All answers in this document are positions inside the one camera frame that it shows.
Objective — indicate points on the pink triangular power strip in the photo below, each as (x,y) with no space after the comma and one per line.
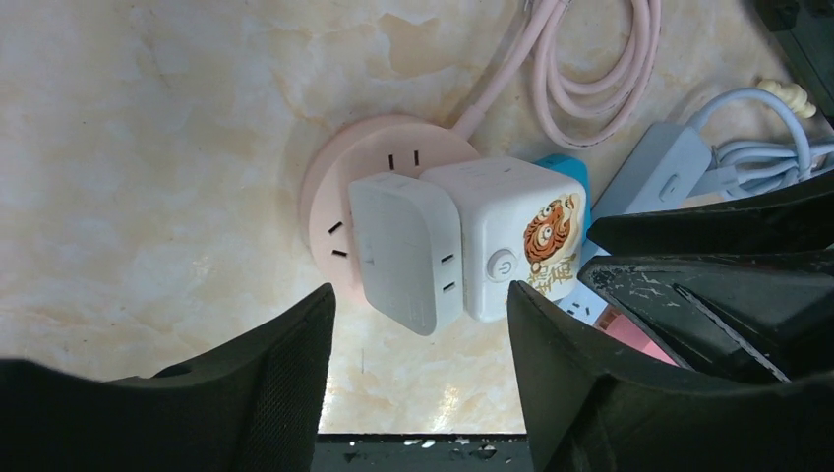
(621,328)

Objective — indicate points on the white plug adapter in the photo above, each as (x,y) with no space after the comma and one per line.
(408,237)

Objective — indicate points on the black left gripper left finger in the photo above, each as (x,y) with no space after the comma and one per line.
(253,403)

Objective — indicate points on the white cube socket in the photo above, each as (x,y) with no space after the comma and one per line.
(519,221)

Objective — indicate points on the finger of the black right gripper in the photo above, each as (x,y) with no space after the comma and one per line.
(795,219)
(753,319)

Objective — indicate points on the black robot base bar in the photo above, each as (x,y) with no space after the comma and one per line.
(422,452)

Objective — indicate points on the black open carrying case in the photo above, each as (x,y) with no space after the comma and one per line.
(804,31)

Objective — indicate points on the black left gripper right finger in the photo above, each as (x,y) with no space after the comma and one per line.
(592,403)

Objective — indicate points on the small blue plug adapter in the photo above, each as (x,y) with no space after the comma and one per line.
(575,169)

